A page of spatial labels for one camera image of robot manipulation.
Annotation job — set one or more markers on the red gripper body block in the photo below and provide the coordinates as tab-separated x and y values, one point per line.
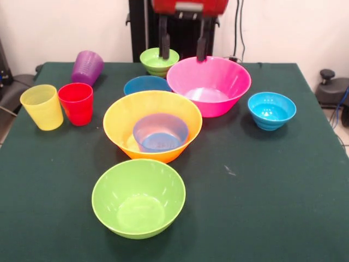
215	6

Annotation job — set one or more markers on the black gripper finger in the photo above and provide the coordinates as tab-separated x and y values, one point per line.
164	41
202	43

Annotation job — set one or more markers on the pink plastic bowl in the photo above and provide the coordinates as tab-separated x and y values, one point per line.
212	79

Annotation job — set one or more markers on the purple plastic cup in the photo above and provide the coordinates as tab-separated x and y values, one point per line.
87	68

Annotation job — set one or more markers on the orange plastic bowl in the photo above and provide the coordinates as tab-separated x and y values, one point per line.
120	120

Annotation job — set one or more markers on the light blue plastic bowl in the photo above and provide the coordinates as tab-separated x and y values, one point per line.
271	121

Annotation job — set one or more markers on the red plastic cup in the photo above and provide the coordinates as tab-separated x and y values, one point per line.
77	106

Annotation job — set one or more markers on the large green plastic bowl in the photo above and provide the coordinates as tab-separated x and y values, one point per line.
139	191

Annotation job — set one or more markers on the small green plastic bowl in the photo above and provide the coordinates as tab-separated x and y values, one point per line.
152	64

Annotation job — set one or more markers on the black floor stand base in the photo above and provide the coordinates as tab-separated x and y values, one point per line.
332	91
16	90

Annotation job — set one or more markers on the yellow plastic cup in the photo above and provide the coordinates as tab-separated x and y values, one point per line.
43	112

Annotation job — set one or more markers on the black equipment box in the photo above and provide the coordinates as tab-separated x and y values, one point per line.
5	68

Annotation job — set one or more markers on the dark green tablecloth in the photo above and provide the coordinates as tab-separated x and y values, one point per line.
259	204

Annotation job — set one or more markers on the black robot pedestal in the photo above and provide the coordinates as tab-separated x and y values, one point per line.
182	35

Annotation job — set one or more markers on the black wall plug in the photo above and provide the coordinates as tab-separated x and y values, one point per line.
232	58

